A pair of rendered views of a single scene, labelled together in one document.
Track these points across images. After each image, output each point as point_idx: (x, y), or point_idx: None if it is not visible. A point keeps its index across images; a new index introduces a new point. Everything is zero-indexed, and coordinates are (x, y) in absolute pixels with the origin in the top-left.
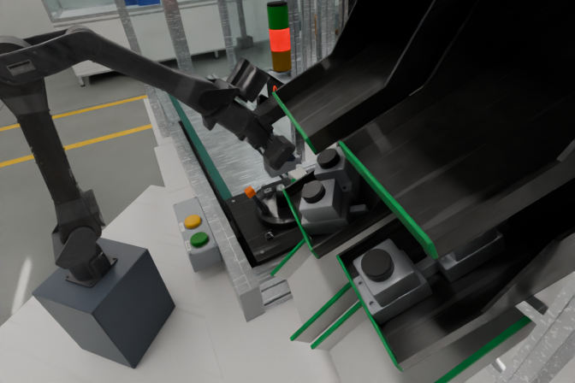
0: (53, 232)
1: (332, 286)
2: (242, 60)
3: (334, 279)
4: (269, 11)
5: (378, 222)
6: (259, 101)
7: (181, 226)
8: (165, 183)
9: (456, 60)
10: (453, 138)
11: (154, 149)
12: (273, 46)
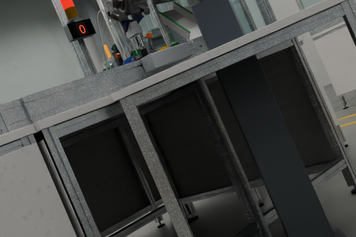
0: None
1: (191, 27)
2: None
3: (189, 26)
4: None
5: (170, 17)
6: (117, 0)
7: (168, 47)
8: (107, 96)
9: None
10: None
11: (40, 120)
12: (72, 3)
